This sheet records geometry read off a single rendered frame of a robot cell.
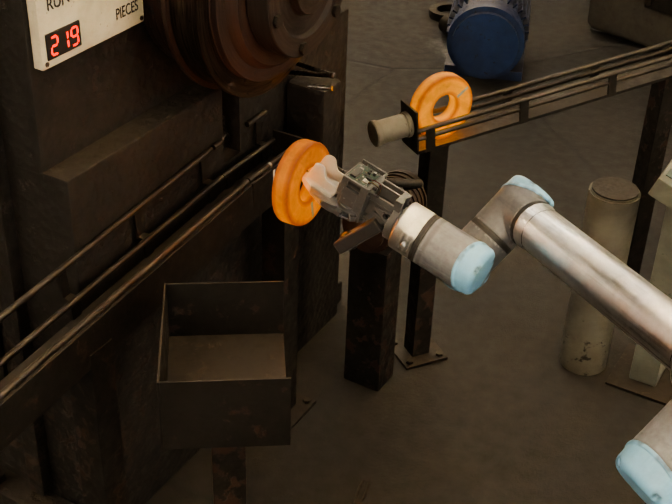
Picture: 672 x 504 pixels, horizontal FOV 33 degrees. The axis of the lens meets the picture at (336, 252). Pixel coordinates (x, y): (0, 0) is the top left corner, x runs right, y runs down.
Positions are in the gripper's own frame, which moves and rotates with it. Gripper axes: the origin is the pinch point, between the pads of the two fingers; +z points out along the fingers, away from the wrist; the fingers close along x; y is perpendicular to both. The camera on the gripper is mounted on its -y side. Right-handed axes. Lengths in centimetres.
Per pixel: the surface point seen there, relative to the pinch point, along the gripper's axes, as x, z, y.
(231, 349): 23.5, -7.3, -22.8
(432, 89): -61, 1, -9
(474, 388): -59, -38, -76
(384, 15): -266, 94, -113
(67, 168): 25.3, 31.2, -6.3
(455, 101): -67, -3, -12
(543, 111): -85, -19, -13
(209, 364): 28.6, -6.4, -23.4
